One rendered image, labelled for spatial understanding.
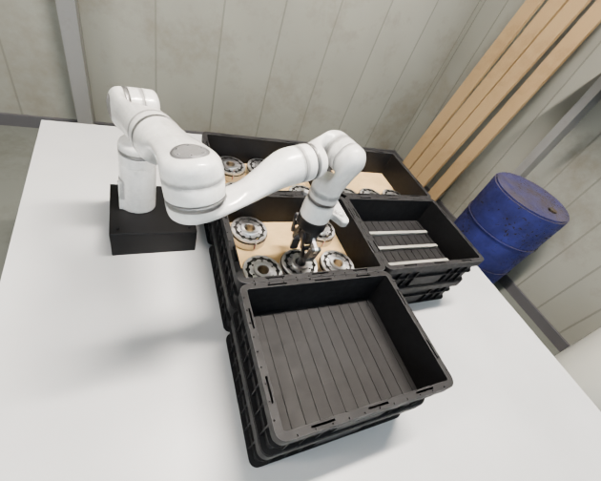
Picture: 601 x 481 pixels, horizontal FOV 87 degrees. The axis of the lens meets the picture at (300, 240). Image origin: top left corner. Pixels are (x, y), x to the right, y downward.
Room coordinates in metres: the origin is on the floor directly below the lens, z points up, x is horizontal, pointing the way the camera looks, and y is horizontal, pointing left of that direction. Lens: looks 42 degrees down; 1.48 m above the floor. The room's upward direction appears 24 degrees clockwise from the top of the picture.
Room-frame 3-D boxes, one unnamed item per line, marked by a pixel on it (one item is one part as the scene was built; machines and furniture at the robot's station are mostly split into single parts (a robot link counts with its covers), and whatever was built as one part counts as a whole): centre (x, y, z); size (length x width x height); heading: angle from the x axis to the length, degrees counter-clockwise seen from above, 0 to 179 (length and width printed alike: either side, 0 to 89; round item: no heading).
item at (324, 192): (0.61, -0.01, 1.14); 0.09 x 0.07 x 0.15; 54
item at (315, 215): (0.63, -0.02, 1.04); 0.11 x 0.09 x 0.06; 126
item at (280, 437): (0.40, -0.17, 0.92); 0.40 x 0.30 x 0.02; 126
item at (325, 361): (0.40, -0.17, 0.87); 0.40 x 0.30 x 0.11; 126
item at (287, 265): (0.59, -0.02, 0.86); 0.10 x 0.10 x 0.01
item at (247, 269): (0.52, 0.06, 0.86); 0.10 x 0.10 x 0.01
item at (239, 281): (0.64, 0.01, 0.92); 0.40 x 0.30 x 0.02; 126
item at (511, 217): (2.06, -1.22, 0.38); 0.51 x 0.51 x 0.76
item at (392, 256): (0.87, -0.32, 0.87); 0.40 x 0.30 x 0.11; 126
